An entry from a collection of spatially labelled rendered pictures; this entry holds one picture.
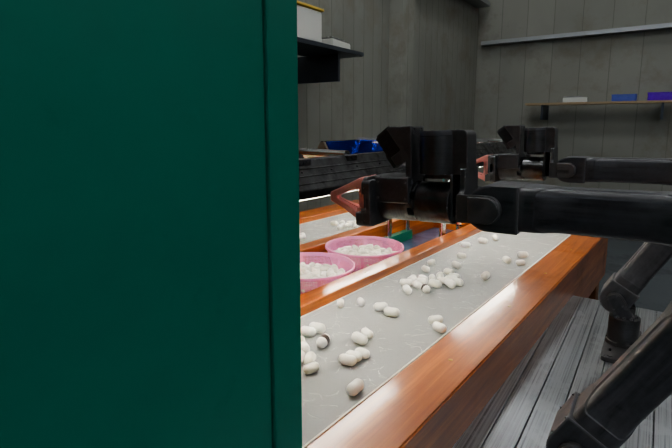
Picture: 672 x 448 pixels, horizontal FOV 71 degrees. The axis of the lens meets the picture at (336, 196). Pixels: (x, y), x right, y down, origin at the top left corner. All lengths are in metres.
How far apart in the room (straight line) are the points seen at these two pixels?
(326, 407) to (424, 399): 0.15
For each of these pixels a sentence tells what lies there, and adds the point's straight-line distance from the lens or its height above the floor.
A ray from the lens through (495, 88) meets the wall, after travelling 8.56.
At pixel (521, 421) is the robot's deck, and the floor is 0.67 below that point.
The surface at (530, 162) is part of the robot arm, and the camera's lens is 1.21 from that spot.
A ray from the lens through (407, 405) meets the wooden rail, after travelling 0.77.
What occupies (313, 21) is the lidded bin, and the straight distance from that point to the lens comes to 3.64.
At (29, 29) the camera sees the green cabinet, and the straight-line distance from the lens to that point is 0.25.
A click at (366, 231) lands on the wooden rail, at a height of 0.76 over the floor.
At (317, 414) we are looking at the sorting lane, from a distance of 0.79.
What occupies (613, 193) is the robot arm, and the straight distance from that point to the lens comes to 0.60.
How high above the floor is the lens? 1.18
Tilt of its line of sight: 9 degrees down
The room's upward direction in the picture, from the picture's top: straight up
